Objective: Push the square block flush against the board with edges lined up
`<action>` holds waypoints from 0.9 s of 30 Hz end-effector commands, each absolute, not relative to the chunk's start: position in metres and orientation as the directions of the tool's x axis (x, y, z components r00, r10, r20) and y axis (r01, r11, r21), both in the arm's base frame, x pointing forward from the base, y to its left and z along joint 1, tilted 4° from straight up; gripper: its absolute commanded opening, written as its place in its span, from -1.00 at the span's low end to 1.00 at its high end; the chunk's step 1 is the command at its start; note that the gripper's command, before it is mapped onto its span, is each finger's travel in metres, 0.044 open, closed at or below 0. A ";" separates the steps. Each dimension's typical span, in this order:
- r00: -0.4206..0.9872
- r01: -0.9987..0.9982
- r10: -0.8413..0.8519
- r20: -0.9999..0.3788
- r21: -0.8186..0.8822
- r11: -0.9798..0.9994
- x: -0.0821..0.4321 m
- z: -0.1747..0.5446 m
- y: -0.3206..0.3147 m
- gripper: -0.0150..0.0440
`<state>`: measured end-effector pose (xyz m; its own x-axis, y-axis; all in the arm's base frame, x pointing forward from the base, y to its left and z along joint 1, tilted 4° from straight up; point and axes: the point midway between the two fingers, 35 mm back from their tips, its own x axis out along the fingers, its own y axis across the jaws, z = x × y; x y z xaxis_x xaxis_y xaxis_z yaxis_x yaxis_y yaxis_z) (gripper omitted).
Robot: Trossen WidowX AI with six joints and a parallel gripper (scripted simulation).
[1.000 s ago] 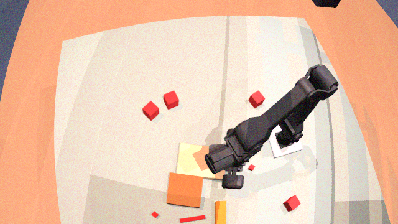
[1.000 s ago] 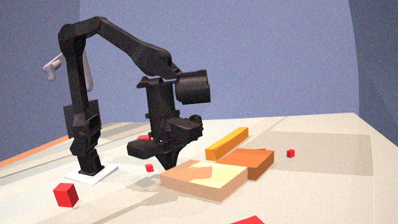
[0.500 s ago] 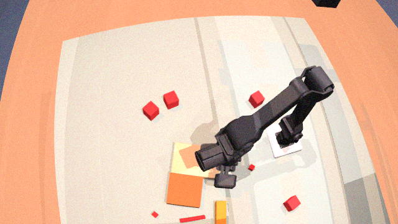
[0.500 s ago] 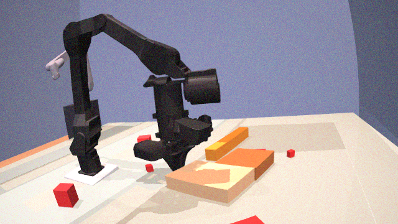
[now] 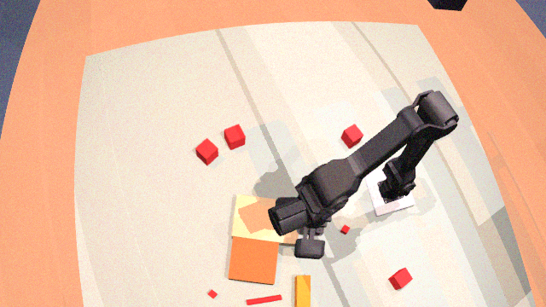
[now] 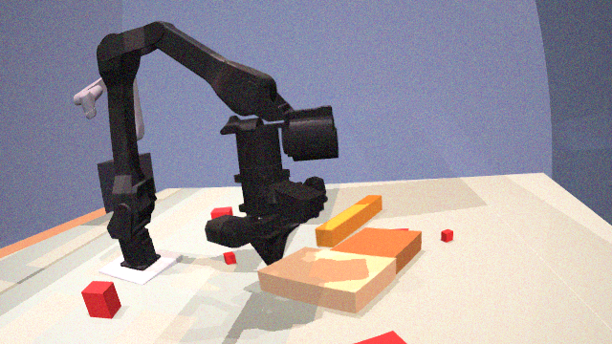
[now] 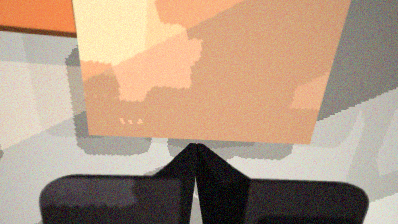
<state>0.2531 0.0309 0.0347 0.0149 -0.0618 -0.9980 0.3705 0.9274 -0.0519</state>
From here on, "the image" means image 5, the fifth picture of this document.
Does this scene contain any red cylinder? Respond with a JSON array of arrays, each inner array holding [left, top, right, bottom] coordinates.
[[246, 294, 282, 305]]

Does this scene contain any orange square block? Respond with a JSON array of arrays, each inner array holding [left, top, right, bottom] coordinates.
[[229, 236, 279, 286]]

